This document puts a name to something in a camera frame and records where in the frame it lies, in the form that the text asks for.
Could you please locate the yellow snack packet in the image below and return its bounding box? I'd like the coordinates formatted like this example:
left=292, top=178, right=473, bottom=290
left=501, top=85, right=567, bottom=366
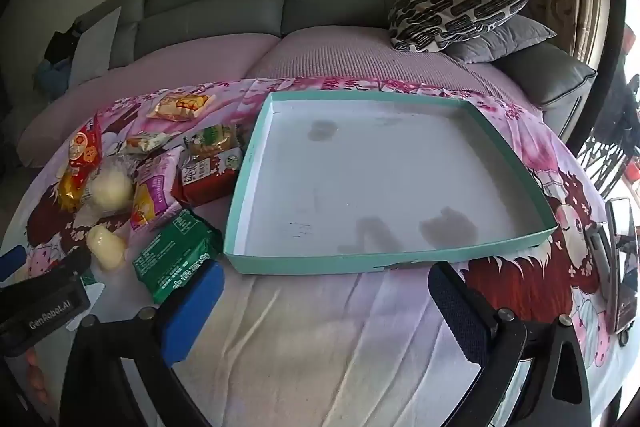
left=57, top=172, right=93, bottom=212

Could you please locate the white nut snack packet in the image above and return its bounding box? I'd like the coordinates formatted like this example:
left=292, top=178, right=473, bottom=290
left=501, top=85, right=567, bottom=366
left=120, top=132, right=171, bottom=156

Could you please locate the teal shallow box tray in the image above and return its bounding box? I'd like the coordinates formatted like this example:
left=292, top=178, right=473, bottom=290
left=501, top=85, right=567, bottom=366
left=222, top=91, right=558, bottom=276

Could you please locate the blue cloth item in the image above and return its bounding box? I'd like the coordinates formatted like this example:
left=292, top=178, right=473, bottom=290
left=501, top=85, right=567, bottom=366
left=34, top=57, right=73, bottom=100

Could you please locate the orange cake packet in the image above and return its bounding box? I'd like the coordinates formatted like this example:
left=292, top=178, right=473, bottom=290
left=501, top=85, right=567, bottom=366
left=146, top=91, right=213, bottom=122

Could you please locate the clear-wrapped pale bun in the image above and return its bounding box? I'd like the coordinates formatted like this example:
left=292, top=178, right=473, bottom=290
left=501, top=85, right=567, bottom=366
left=80, top=156, right=138, bottom=228

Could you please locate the black patterned pillow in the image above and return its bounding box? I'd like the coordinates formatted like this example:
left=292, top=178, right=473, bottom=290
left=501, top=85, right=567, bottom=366
left=387, top=0, right=532, bottom=54

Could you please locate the person's left hand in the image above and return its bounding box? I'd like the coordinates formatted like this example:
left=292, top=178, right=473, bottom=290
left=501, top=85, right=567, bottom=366
left=22, top=351, right=57, bottom=410

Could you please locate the black cloth item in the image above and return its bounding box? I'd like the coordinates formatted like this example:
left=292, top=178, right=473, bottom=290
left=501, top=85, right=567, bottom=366
left=44, top=22, right=83, bottom=62

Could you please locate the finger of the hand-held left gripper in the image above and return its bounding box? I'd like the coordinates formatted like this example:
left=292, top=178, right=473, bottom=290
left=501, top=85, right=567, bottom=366
left=51, top=248, right=94, bottom=286
left=0, top=245, right=27, bottom=283

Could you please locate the pink sofa cover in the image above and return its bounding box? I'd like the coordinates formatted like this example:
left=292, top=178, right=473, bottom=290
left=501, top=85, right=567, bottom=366
left=17, top=28, right=543, bottom=168

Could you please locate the red milk biscuit packet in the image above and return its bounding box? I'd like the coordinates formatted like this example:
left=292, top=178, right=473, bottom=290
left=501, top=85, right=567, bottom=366
left=171, top=147, right=244, bottom=208

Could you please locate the red cracker packet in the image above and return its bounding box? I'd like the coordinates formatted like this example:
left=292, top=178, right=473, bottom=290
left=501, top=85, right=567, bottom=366
left=67, top=117, right=103, bottom=182

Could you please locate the pink printed blanket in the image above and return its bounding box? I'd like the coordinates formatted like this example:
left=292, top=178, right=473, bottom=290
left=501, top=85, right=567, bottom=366
left=0, top=77, right=640, bottom=427

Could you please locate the dark grey pillow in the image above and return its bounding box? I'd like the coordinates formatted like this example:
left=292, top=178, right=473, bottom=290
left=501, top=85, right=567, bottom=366
left=442, top=15, right=557, bottom=65

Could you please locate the round biscuit green-striped packet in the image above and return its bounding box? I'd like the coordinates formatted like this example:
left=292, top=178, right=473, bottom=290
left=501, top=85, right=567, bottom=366
left=182, top=124, right=246, bottom=162

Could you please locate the pink snack packet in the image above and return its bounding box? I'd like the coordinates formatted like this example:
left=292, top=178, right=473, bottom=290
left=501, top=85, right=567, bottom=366
left=131, top=146, right=186, bottom=230

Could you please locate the light grey pillow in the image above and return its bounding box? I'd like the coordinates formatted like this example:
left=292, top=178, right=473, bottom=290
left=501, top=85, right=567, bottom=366
left=67, top=7, right=123, bottom=88

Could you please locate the dark metal frame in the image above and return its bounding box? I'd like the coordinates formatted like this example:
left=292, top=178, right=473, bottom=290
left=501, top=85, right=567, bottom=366
left=575, top=72, right=640, bottom=202

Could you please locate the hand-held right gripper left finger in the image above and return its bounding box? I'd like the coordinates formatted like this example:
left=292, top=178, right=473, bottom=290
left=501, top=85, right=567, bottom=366
left=60, top=259, right=226, bottom=427

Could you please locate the green snack packet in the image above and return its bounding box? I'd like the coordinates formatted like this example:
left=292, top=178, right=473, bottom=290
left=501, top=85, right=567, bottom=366
left=132, top=209, right=223, bottom=305

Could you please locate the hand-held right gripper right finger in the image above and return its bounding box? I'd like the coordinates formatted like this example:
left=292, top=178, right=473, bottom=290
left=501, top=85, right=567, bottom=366
left=427, top=261, right=593, bottom=427

